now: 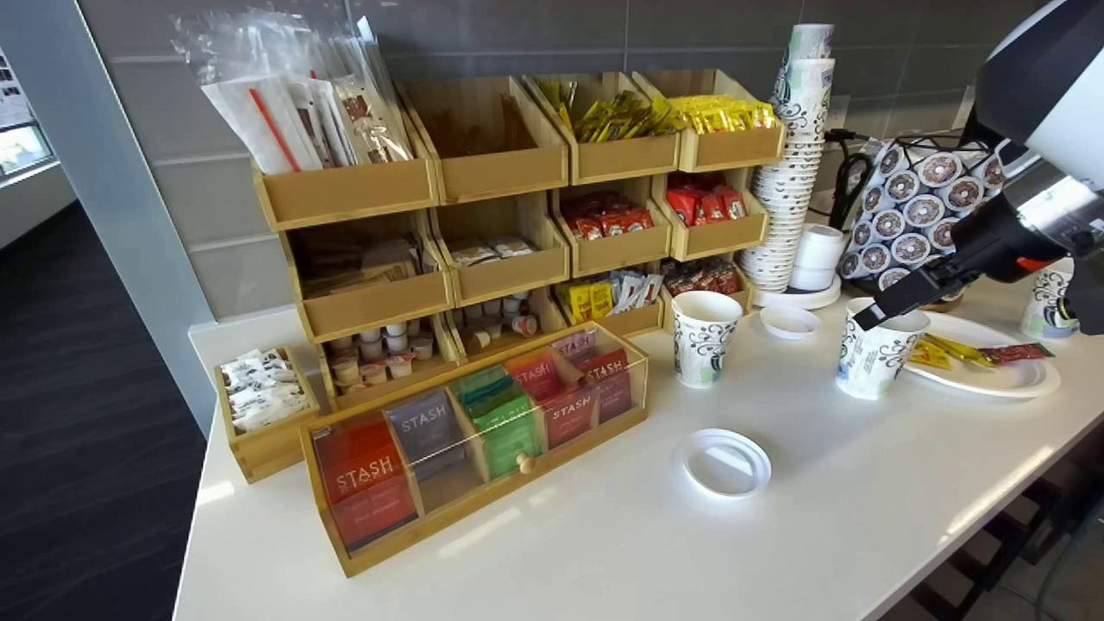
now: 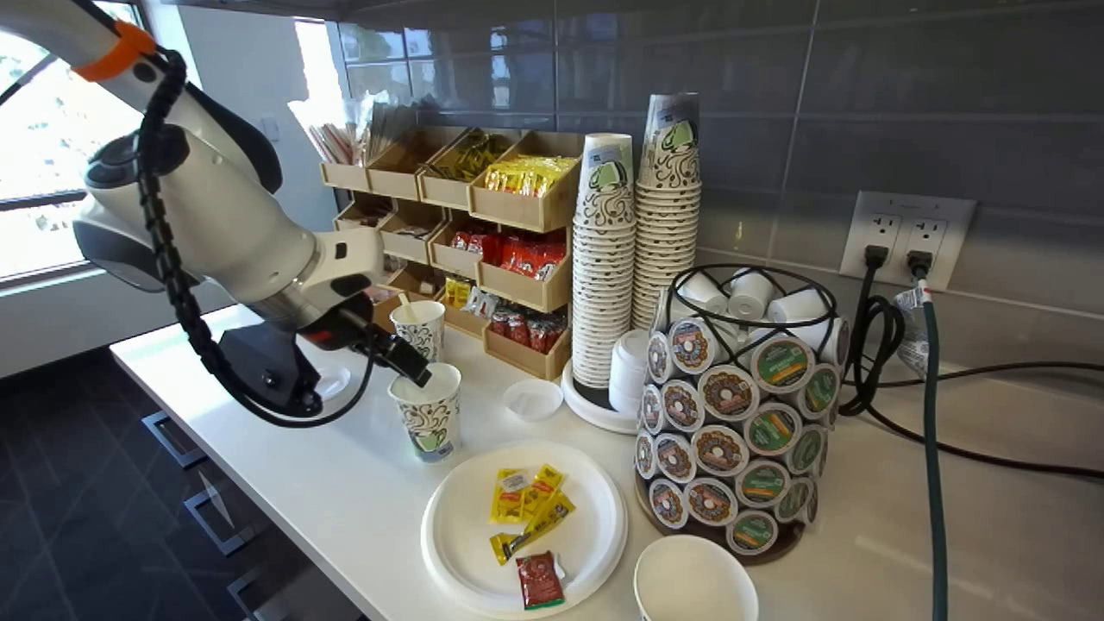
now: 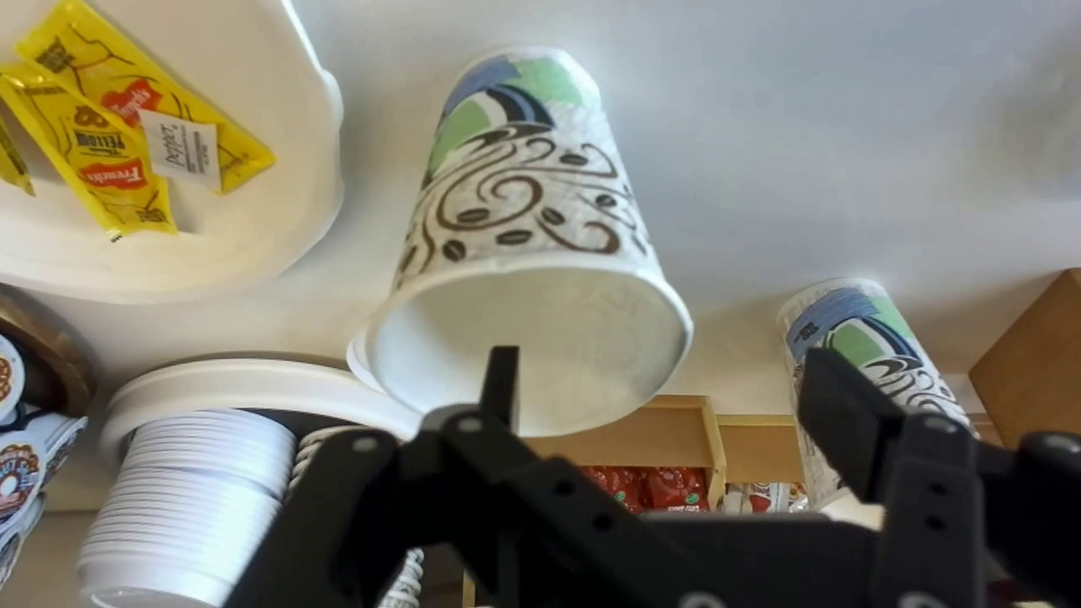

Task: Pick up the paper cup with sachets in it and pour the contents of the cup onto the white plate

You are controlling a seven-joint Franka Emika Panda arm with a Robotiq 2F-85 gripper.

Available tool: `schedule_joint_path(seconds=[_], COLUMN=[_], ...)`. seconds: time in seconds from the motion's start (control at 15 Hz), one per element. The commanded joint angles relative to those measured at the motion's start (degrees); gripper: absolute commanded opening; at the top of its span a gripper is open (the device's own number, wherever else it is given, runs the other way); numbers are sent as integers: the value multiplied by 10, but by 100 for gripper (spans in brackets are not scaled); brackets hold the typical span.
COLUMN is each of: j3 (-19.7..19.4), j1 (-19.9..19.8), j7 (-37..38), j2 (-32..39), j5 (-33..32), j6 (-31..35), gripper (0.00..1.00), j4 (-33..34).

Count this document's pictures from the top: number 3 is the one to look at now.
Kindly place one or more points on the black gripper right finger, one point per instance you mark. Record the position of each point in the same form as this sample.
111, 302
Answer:
849, 425

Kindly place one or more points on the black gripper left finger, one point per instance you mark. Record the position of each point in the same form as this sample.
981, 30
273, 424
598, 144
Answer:
498, 389

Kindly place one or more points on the swirl print paper cup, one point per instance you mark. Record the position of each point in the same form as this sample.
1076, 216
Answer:
855, 326
530, 224

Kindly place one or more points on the small white sachet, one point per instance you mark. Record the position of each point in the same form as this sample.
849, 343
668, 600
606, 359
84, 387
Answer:
179, 150

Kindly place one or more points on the yellow sachet red logo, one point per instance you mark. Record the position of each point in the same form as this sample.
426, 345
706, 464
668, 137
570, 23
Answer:
12, 163
104, 70
104, 170

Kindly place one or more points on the white oval plate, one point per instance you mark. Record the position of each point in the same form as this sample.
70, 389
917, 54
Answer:
247, 237

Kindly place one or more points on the bamboo storage bin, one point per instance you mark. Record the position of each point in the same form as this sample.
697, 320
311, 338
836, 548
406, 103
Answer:
762, 450
631, 432

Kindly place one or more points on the dark red packet pile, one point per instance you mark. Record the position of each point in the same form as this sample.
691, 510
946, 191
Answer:
655, 491

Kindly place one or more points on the bamboo tea box clear lid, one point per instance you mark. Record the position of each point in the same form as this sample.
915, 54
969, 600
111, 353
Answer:
1036, 372

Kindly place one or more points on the white lid stack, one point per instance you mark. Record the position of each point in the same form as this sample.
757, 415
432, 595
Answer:
179, 508

